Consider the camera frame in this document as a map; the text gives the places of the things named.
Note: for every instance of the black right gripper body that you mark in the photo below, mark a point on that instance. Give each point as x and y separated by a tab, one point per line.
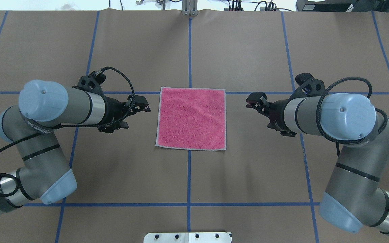
276	113

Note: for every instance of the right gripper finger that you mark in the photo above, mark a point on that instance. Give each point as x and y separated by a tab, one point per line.
258	107
257	98

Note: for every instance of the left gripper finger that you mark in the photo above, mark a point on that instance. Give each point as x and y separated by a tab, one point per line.
138	109
135	101

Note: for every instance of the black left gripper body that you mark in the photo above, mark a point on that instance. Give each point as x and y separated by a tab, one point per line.
112	110

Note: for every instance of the pink and grey towel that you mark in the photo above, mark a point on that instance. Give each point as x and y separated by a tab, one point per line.
192	119

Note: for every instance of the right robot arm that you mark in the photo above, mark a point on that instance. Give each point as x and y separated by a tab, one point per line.
352	197

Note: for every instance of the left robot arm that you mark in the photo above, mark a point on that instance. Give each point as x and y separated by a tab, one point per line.
43	108

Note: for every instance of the black box device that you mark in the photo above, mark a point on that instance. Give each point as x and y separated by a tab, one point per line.
323	5

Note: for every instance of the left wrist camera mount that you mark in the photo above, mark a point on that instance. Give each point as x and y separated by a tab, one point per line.
91	82

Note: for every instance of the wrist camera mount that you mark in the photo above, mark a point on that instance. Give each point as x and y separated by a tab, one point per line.
91	82
309	86

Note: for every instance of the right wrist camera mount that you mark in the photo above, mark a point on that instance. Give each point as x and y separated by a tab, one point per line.
309	86

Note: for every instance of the aluminium frame post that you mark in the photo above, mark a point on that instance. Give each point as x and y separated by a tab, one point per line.
190	8

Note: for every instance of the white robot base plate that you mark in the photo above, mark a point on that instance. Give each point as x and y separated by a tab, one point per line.
189	237

